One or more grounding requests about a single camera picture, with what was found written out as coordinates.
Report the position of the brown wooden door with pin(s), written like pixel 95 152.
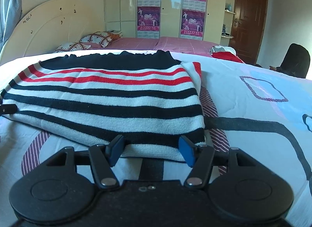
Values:
pixel 248 22

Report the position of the striped knit sweater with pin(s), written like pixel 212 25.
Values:
pixel 109 95

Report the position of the cream rounded headboard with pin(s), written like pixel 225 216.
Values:
pixel 53 31

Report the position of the black chair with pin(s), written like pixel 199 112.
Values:
pixel 295 58

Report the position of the cream corner shelf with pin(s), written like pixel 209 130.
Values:
pixel 229 12

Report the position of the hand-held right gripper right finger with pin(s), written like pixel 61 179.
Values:
pixel 187 153

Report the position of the small patterned pillow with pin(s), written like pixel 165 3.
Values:
pixel 73 47

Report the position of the cream wardrobe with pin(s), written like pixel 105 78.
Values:
pixel 171 5

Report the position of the red garment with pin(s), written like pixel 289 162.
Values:
pixel 228 57

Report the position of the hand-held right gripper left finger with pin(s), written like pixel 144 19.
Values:
pixel 116 152

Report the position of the pink bedsheet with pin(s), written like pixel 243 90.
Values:
pixel 170 44

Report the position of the patterned light blue quilt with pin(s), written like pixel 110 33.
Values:
pixel 243 100

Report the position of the striped white cloth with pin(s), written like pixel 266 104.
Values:
pixel 215 49

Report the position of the large patterned pillow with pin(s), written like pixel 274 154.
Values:
pixel 100 38

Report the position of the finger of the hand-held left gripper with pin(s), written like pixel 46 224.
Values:
pixel 8 109

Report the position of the blue curtain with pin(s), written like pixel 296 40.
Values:
pixel 9 5

